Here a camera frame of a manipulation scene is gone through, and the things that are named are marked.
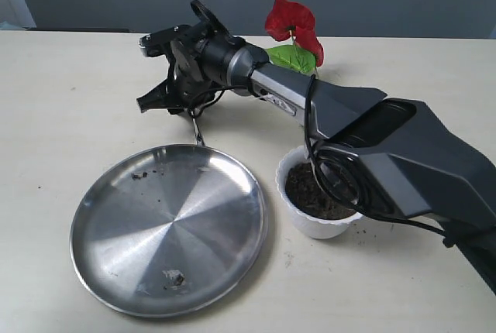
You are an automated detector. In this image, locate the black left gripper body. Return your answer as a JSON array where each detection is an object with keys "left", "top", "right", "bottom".
[{"left": 137, "top": 25, "right": 218, "bottom": 115}]

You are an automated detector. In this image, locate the stainless steel spork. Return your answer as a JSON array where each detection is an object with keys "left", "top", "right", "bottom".
[{"left": 190, "top": 114, "right": 205, "bottom": 146}]

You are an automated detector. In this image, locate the red artificial anthurium flower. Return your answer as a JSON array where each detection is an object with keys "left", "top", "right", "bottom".
[{"left": 264, "top": 0, "right": 324, "bottom": 74}]

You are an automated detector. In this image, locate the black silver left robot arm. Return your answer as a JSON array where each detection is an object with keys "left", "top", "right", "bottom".
[{"left": 138, "top": 24, "right": 495, "bottom": 287}]

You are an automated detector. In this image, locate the dark brown potting soil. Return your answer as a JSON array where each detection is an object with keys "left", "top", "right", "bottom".
[{"left": 284, "top": 163, "right": 356, "bottom": 220}]

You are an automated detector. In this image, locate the white plastic flower pot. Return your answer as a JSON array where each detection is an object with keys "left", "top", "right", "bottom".
[{"left": 276, "top": 146, "right": 363, "bottom": 239}]

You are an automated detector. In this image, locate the round stainless steel plate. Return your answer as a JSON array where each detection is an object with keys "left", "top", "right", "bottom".
[{"left": 70, "top": 144, "right": 268, "bottom": 318}]

